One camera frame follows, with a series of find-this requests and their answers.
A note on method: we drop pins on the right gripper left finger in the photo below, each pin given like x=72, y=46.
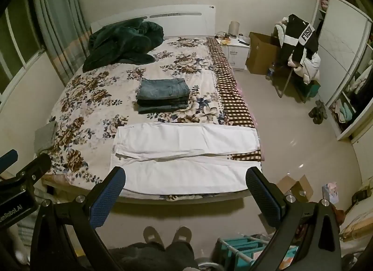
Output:
x=52, y=248

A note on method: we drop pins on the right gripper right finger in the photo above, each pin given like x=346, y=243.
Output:
x=316, y=223

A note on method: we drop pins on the white pants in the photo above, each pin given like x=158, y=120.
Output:
x=183, y=158

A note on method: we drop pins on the open small cardboard box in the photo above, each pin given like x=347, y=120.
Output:
x=301, y=189

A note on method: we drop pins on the grey folded cloth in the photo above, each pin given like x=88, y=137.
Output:
x=44, y=137

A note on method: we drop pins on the left beige slipper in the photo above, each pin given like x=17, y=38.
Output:
x=151, y=235

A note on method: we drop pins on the beige slipper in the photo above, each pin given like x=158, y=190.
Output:
x=182, y=234
x=151, y=235

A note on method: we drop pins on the teal drying rack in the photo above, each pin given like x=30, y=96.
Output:
x=240, y=253

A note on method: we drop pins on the floral bed blanket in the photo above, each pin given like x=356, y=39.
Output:
x=94, y=104

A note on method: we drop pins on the right beige slipper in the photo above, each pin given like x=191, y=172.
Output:
x=182, y=234

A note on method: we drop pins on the dark shoes on floor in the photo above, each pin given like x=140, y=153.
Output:
x=318, y=113

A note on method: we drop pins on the brown checkered sheet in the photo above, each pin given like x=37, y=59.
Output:
x=235, y=109

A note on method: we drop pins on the folded blue jeans stack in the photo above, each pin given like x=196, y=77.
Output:
x=162, y=95

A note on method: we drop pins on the green curtain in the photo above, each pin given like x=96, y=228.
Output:
x=65, y=34

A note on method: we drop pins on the dark green blanket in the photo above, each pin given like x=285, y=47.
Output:
x=123, y=42

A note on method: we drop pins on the large cardboard box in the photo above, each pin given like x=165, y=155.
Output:
x=264, y=52

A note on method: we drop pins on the black white jacket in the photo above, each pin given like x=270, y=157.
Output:
x=300, y=42

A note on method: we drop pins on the white nightstand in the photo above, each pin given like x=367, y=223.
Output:
x=236, y=50

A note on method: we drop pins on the white wardrobe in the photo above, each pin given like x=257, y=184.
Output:
x=343, y=32

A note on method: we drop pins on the beige lamp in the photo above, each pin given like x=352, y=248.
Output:
x=233, y=29

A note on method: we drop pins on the white bed frame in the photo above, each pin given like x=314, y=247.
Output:
x=174, y=198

